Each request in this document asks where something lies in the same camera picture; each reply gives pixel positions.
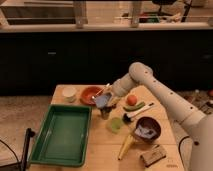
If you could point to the green plastic cup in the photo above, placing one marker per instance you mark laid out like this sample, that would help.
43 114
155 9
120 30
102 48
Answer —
114 124

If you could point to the white small bowl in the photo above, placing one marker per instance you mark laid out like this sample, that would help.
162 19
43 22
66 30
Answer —
69 93

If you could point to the brown wooden block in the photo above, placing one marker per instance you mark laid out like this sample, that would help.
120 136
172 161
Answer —
153 155

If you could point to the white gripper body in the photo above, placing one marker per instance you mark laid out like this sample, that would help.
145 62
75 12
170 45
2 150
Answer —
117 92

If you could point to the black stand post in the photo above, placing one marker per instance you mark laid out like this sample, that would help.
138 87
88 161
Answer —
28 135

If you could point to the yellow banana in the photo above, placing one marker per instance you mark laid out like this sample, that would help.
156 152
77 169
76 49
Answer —
128 142

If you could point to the red plate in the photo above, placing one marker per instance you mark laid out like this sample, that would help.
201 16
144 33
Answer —
88 93

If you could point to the orange fruit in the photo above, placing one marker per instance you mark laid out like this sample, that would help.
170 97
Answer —
131 100

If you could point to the green plastic tray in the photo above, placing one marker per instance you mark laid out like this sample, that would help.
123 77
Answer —
63 136

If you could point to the white blue cloth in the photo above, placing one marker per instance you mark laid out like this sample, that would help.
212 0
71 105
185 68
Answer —
145 132

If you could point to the green pea pod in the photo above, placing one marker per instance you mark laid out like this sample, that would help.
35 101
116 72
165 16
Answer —
134 108

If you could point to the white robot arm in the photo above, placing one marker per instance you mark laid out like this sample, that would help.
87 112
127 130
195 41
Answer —
196 123

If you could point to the dark brown bowl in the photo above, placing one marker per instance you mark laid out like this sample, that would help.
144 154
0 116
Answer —
150 123

